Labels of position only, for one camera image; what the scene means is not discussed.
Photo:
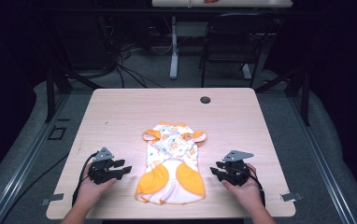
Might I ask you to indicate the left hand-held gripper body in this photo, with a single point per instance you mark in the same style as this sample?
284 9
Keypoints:
100 169

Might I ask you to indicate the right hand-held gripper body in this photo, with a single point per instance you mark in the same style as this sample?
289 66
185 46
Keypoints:
236 169

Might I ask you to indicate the white and orange baby outfit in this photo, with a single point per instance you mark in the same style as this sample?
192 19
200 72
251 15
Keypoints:
172 168

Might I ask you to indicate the person's left hand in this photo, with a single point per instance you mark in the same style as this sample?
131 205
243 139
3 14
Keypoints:
91 188

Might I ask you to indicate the person's right hand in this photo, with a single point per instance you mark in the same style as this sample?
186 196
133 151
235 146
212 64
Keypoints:
245 189

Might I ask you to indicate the grey table grommet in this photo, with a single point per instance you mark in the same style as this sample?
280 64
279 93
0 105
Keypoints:
205 100

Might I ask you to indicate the black metal stand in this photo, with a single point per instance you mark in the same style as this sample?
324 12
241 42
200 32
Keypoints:
295 87
58 77

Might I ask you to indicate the black folding chair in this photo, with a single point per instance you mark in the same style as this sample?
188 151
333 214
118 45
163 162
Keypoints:
235 37

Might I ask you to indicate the white background desk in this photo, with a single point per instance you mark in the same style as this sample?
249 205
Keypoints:
229 3

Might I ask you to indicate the red object on desk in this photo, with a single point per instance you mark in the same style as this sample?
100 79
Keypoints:
211 1

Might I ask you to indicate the grey metal table bracket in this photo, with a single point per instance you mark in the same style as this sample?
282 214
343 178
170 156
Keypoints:
52 198
291 197

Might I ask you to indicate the aluminium floor rail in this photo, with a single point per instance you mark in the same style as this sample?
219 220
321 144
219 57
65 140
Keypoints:
323 168
24 168

